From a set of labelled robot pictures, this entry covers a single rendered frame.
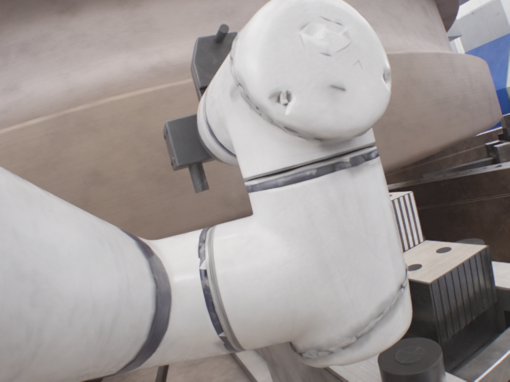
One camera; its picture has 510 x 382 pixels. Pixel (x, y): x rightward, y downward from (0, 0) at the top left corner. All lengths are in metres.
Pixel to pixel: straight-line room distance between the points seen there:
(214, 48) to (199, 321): 0.25
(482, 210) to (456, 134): 0.54
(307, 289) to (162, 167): 0.45
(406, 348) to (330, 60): 0.30
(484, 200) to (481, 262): 1.02
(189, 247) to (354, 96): 0.13
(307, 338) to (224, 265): 0.07
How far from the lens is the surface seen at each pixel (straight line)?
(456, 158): 3.40
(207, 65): 0.35
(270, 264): 0.20
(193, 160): 0.36
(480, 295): 0.51
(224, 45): 0.36
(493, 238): 1.56
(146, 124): 0.62
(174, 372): 1.40
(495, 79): 5.71
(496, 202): 1.51
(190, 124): 0.36
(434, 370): 0.37
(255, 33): 0.18
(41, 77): 0.84
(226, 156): 0.30
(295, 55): 0.18
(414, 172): 3.22
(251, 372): 1.14
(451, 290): 0.46
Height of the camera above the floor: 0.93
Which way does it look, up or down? 1 degrees down
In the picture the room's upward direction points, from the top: 16 degrees counter-clockwise
